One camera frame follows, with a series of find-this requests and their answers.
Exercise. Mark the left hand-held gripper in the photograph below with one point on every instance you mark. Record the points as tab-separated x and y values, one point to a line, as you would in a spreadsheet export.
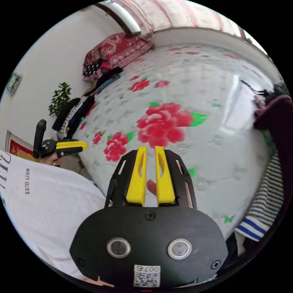
48	146

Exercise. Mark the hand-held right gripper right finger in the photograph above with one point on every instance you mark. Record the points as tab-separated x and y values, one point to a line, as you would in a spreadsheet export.
165	183

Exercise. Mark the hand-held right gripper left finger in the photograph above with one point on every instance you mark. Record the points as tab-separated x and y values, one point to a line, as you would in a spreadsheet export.
137	180

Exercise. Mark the red sweater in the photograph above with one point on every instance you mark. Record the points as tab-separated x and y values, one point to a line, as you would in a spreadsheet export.
275	116

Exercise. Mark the person's right hand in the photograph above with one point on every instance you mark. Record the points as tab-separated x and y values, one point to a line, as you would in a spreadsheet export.
151	186

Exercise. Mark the person's left hand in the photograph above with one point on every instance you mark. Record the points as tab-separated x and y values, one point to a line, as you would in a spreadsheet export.
54	160

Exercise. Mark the pile of dark clothes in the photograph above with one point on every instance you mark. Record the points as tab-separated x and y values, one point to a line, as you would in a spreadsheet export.
107	79
68	114

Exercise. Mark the green potted plant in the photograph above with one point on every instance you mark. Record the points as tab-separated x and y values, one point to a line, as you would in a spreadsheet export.
60	98

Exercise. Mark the bed with flower print sheet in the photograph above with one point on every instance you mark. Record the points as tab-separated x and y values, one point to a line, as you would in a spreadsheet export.
213	155

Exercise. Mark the person's body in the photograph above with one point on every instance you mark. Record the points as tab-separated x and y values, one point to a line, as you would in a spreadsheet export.
45	206

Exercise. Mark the pile of striped clothes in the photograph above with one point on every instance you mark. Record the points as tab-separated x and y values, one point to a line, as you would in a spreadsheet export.
267	194

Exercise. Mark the red patterned folded quilt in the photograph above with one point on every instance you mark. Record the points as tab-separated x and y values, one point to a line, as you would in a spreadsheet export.
119	49

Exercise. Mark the pink striped curtain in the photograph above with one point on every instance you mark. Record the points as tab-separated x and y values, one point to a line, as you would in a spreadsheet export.
183	13

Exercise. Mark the wall clock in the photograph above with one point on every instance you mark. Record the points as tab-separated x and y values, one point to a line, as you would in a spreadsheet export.
13	83

